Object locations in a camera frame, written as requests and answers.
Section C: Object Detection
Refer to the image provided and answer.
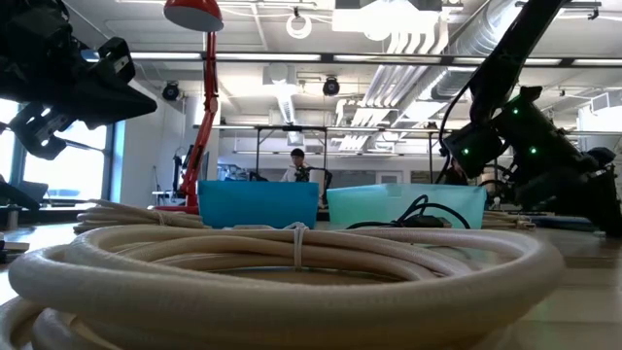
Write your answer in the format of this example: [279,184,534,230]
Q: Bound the teal translucent plastic bin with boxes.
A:
[326,183,488,229]

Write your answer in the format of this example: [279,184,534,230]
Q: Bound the white ceiling pipe bundle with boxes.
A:
[334,14,453,153]

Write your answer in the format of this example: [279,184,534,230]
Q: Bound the black metal rack frame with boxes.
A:
[254,124,328,184]

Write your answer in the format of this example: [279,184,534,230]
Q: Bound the white hanging ring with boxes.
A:
[285,13,314,41]

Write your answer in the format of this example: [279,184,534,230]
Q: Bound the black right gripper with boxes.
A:
[493,87,622,238]

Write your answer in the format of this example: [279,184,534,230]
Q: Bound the large window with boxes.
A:
[0,94,118,205]

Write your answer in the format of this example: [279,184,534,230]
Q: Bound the red desk lamp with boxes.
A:
[154,0,225,216]

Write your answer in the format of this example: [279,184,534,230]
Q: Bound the blue plastic bin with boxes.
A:
[197,180,321,229]

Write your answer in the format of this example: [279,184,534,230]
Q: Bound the long ceiling light strip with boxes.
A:
[128,50,622,68]

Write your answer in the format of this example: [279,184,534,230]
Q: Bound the white air duct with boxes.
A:
[261,62,298,125]

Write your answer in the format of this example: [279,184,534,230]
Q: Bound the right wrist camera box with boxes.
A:
[441,123,505,180]

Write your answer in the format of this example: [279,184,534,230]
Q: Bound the white wall vent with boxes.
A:
[590,89,622,114]

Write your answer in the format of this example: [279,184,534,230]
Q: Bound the person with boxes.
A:
[280,148,312,184]
[445,159,471,186]

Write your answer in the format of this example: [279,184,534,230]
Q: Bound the dark background monitor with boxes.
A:
[170,144,211,194]

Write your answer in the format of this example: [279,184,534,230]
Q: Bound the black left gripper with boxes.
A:
[0,0,157,161]

